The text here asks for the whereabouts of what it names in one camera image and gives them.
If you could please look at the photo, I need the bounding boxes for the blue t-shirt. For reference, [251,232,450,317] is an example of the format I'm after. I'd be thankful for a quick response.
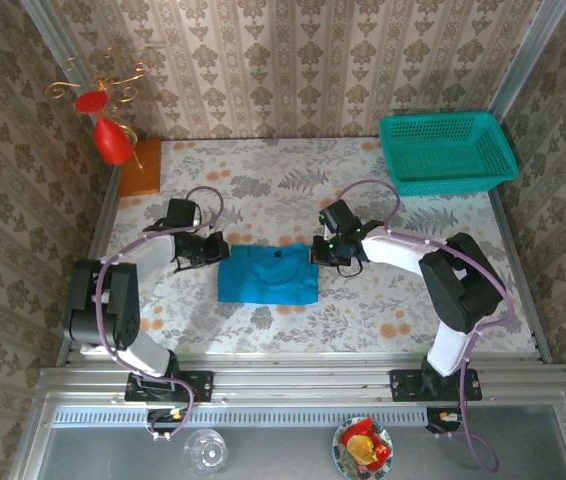
[216,243,320,305]

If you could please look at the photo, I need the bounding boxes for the brown wooden block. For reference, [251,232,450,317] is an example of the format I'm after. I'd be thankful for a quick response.
[118,138,163,198]

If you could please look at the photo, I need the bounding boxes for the floral patterned tablecloth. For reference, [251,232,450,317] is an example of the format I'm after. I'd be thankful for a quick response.
[80,137,539,356]

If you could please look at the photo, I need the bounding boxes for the teal plastic basket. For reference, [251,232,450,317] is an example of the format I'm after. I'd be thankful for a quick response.
[378,110,520,197]

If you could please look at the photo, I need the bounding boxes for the red snack packet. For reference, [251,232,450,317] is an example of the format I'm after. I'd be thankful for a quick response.
[338,418,393,470]

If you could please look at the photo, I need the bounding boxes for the yellow snack packet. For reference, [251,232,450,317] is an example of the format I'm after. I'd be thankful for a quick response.
[346,434,377,464]

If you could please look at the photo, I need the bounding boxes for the clear glass cup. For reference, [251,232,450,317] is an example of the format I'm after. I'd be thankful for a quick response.
[183,428,229,477]

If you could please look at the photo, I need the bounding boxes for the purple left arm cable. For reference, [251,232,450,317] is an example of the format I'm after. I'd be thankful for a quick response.
[95,186,225,444]

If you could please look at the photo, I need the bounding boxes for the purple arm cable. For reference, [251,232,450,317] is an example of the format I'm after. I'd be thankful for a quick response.
[95,186,225,444]
[335,179,517,474]

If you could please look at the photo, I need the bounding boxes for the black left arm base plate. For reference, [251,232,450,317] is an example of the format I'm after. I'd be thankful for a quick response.
[124,369,214,404]

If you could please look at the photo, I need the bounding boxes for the aluminium frame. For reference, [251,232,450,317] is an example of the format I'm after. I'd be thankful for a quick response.
[10,0,566,480]

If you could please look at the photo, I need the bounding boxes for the red gold wire ornament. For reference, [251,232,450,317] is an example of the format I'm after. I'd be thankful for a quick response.
[45,45,152,170]

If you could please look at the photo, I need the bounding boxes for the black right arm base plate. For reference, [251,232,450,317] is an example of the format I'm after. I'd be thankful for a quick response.
[389,368,483,402]

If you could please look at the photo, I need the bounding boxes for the black cable junction box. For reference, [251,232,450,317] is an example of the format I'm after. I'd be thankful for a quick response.
[425,407,463,434]
[145,407,189,434]

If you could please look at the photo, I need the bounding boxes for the grey slotted cable duct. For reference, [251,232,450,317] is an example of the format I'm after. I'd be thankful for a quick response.
[50,405,429,429]

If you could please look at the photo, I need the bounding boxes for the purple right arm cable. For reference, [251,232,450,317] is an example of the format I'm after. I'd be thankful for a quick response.
[335,179,517,474]

